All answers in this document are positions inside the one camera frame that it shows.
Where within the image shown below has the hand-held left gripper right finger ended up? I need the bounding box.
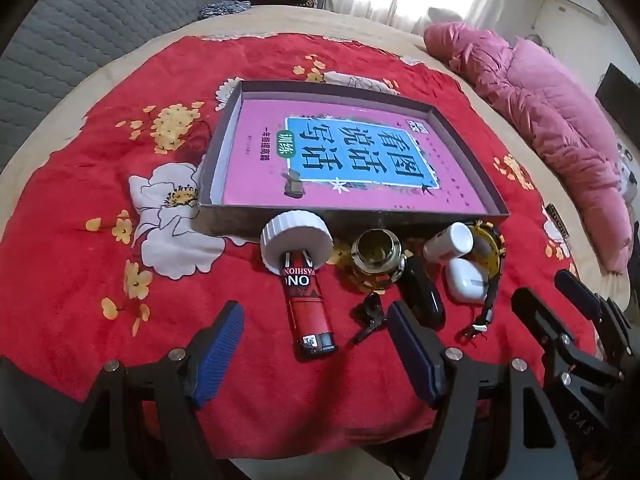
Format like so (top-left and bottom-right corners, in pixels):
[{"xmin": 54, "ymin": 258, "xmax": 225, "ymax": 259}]
[{"xmin": 386, "ymin": 300, "xmax": 581, "ymax": 480}]

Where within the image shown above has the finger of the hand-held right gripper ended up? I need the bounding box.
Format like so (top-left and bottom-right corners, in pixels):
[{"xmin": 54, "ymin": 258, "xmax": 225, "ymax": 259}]
[
  {"xmin": 511, "ymin": 287, "xmax": 626, "ymax": 386},
  {"xmin": 554, "ymin": 269, "xmax": 633, "ymax": 346}
]

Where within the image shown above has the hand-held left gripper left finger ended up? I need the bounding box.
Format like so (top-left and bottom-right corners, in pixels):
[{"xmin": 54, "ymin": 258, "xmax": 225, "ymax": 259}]
[{"xmin": 60, "ymin": 301, "xmax": 246, "ymax": 480}]

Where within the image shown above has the black hair clip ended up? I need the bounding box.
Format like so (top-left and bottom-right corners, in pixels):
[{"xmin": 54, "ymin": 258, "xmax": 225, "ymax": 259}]
[{"xmin": 351, "ymin": 292, "xmax": 387, "ymax": 345}]

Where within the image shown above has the black oblong case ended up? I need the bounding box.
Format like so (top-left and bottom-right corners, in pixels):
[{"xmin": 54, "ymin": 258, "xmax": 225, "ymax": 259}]
[{"xmin": 397, "ymin": 255, "xmax": 447, "ymax": 331}]

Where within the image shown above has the yellow and black wristwatch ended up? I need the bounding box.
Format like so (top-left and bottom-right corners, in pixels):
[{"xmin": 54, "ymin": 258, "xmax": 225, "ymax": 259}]
[{"xmin": 455, "ymin": 219, "xmax": 507, "ymax": 343}]

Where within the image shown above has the white earbuds case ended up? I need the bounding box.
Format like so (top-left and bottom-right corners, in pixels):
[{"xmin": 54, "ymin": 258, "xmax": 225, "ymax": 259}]
[{"xmin": 445, "ymin": 257, "xmax": 492, "ymax": 305}]

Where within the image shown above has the red and black can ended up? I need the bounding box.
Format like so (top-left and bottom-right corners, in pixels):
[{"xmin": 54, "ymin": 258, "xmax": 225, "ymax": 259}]
[{"xmin": 280, "ymin": 252, "xmax": 338, "ymax": 361}]

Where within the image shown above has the small white bottle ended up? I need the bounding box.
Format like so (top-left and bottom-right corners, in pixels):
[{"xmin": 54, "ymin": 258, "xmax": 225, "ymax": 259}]
[{"xmin": 422, "ymin": 222, "xmax": 474, "ymax": 264}]

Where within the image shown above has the white ribbed round lid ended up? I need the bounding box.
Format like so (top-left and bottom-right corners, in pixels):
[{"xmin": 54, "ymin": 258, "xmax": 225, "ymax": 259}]
[{"xmin": 260, "ymin": 210, "xmax": 334, "ymax": 276}]

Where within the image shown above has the grey cardboard box tray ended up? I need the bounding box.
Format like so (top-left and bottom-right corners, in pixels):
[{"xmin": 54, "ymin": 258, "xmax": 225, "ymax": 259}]
[{"xmin": 192, "ymin": 79, "xmax": 510, "ymax": 241}]

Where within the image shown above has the red floral blanket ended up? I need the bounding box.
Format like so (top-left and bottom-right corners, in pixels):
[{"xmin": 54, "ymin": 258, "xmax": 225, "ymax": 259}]
[{"xmin": 0, "ymin": 35, "xmax": 601, "ymax": 461}]

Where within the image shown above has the pink quilt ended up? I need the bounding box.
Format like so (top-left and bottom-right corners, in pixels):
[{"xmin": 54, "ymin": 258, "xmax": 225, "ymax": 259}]
[{"xmin": 424, "ymin": 21, "xmax": 633, "ymax": 275}]

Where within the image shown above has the pink and blue book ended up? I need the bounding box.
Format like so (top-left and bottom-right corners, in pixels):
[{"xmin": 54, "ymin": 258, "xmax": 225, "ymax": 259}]
[{"xmin": 212, "ymin": 99, "xmax": 488, "ymax": 213}]

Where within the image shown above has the black television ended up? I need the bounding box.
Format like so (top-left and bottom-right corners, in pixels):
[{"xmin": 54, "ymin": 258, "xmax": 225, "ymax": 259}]
[{"xmin": 595, "ymin": 62, "xmax": 640, "ymax": 133}]

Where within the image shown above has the white air conditioner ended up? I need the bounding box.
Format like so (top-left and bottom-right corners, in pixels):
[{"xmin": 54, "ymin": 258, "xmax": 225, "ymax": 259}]
[{"xmin": 550, "ymin": 0, "xmax": 603, "ymax": 21}]

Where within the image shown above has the beige bed sheet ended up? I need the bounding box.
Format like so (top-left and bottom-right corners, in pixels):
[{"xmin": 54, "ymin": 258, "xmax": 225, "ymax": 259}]
[{"xmin": 0, "ymin": 7, "xmax": 631, "ymax": 480}]

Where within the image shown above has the blue patterned cloth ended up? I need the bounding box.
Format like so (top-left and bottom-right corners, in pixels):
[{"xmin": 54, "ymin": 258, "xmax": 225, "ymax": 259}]
[{"xmin": 200, "ymin": 0, "xmax": 251, "ymax": 21}]

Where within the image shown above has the grey quilted sofa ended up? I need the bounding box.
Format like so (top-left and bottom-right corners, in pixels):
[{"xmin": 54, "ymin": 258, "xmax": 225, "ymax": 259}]
[{"xmin": 0, "ymin": 0, "xmax": 236, "ymax": 176}]

